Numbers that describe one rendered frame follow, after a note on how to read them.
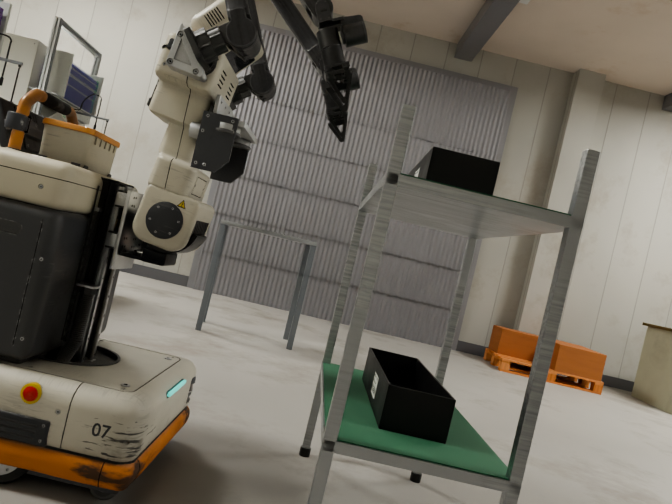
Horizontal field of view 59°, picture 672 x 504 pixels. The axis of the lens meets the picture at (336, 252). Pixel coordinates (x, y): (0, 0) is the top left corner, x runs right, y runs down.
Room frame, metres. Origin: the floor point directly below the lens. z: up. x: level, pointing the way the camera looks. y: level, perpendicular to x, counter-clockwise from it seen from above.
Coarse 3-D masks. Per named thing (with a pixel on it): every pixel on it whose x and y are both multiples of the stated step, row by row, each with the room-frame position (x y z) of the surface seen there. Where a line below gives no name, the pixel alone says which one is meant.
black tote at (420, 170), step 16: (432, 160) 1.48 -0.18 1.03; (448, 160) 1.48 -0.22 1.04; (464, 160) 1.48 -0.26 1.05; (480, 160) 1.48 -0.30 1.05; (416, 176) 1.70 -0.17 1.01; (432, 176) 1.48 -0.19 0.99; (448, 176) 1.48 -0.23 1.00; (464, 176) 1.48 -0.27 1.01; (480, 176) 1.48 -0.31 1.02; (496, 176) 1.48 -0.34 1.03; (480, 192) 1.48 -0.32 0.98
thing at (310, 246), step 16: (224, 224) 4.18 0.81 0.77; (240, 224) 4.20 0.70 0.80; (224, 240) 4.59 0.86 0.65; (304, 240) 4.27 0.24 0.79; (304, 256) 4.68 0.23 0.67; (304, 272) 4.28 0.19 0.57; (208, 288) 4.18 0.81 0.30; (304, 288) 4.28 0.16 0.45; (208, 304) 4.59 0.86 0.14; (288, 320) 4.68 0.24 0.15; (288, 336) 4.69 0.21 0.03
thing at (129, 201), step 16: (128, 192) 1.68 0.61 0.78; (128, 208) 1.69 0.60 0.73; (128, 224) 1.72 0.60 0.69; (112, 240) 1.70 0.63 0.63; (128, 240) 1.75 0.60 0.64; (192, 240) 1.70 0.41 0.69; (112, 256) 1.68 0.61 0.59; (128, 256) 1.69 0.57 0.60; (144, 256) 1.69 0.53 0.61; (160, 256) 1.69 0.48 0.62; (176, 256) 1.81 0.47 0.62
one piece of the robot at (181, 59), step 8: (184, 32) 1.52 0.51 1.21; (176, 40) 1.52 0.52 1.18; (184, 40) 1.52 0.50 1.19; (176, 48) 1.52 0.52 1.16; (184, 48) 1.52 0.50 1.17; (168, 56) 1.52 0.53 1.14; (176, 56) 1.52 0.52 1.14; (184, 56) 1.52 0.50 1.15; (192, 56) 1.52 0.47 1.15; (168, 64) 1.52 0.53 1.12; (176, 64) 1.52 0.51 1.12; (184, 64) 1.52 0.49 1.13; (192, 64) 1.52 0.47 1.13; (184, 72) 1.53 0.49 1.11; (192, 72) 1.52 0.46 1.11; (200, 72) 1.52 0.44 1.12; (200, 80) 1.55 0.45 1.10
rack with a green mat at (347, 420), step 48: (384, 192) 1.30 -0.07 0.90; (432, 192) 1.30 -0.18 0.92; (576, 192) 1.31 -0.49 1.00; (384, 240) 1.30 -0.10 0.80; (576, 240) 1.31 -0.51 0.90; (336, 336) 2.17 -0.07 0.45; (336, 384) 1.30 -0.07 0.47; (528, 384) 1.33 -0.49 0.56; (336, 432) 1.30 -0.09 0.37; (384, 432) 1.44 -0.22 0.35; (528, 432) 1.31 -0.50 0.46; (480, 480) 1.31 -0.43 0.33
